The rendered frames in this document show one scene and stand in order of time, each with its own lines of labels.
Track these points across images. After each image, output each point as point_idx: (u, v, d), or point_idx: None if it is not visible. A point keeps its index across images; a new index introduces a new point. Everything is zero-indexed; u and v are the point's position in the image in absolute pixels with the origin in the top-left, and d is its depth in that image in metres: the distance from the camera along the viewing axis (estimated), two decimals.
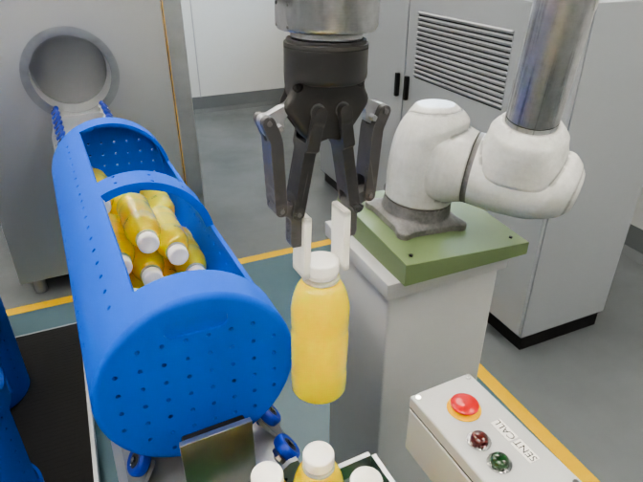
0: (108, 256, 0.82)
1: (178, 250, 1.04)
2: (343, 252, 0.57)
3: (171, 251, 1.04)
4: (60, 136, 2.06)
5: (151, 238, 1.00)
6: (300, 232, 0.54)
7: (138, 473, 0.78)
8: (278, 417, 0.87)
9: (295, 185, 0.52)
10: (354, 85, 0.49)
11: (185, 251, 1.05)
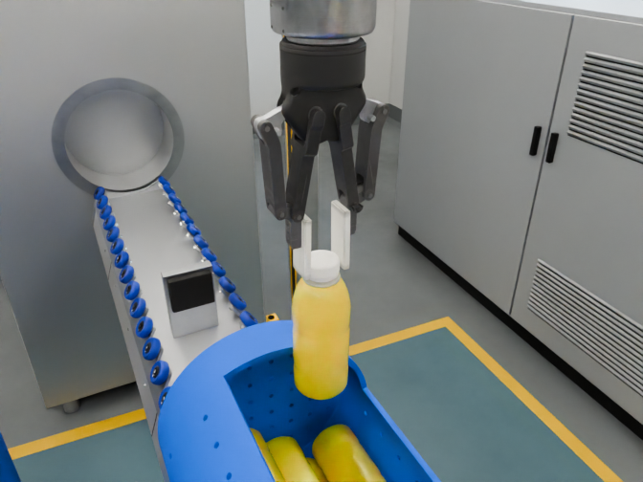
0: None
1: None
2: (343, 251, 0.57)
3: None
4: (117, 248, 1.40)
5: None
6: (300, 233, 0.54)
7: None
8: None
9: (294, 187, 0.52)
10: (352, 86, 0.49)
11: None
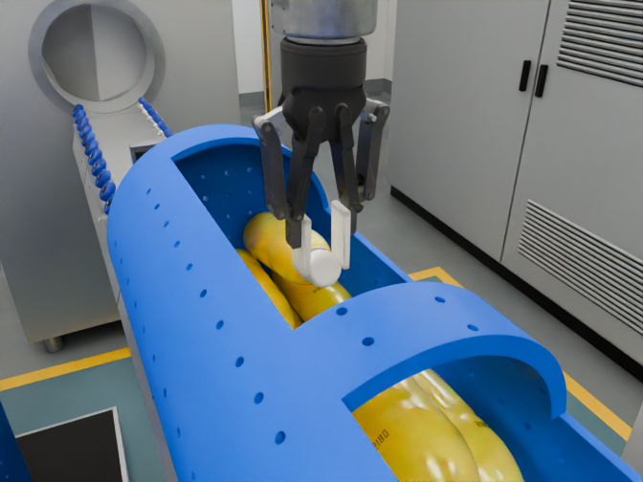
0: None
1: None
2: (343, 252, 0.57)
3: None
4: (91, 148, 1.37)
5: None
6: (300, 233, 0.54)
7: None
8: None
9: (294, 187, 0.52)
10: None
11: None
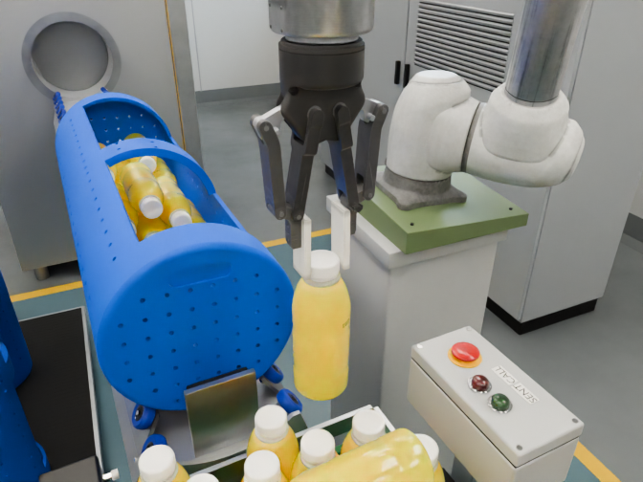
0: (113, 213, 0.83)
1: (181, 215, 1.05)
2: (343, 251, 0.57)
3: (175, 218, 1.05)
4: (62, 119, 2.07)
5: (155, 203, 1.01)
6: (300, 233, 0.54)
7: (143, 426, 0.79)
8: (281, 375, 0.88)
9: (293, 186, 0.52)
10: (351, 86, 0.49)
11: (188, 218, 1.06)
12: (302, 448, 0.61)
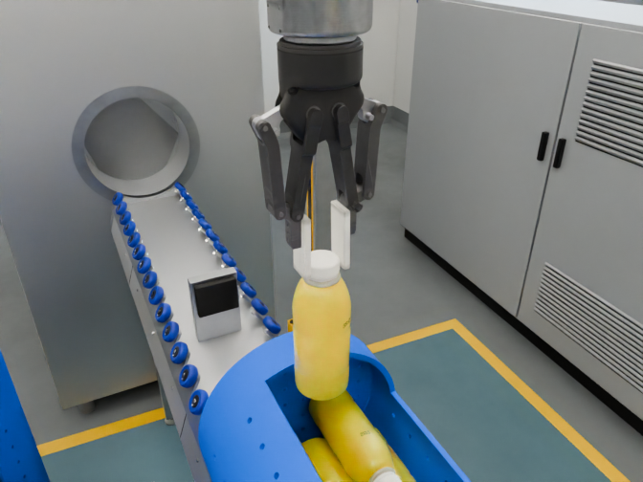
0: None
1: None
2: (343, 251, 0.57)
3: None
4: (139, 253, 1.44)
5: None
6: (300, 233, 0.54)
7: None
8: None
9: (293, 186, 0.52)
10: (349, 85, 0.49)
11: None
12: None
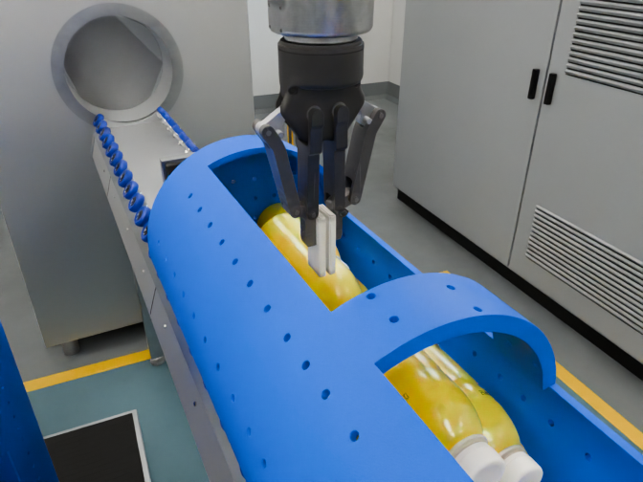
0: None
1: (529, 472, 0.42)
2: (329, 256, 0.56)
3: (517, 480, 0.42)
4: (116, 159, 1.41)
5: (495, 466, 0.39)
6: (315, 231, 0.55)
7: None
8: None
9: (304, 186, 0.52)
10: (350, 86, 0.49)
11: (538, 473, 0.43)
12: None
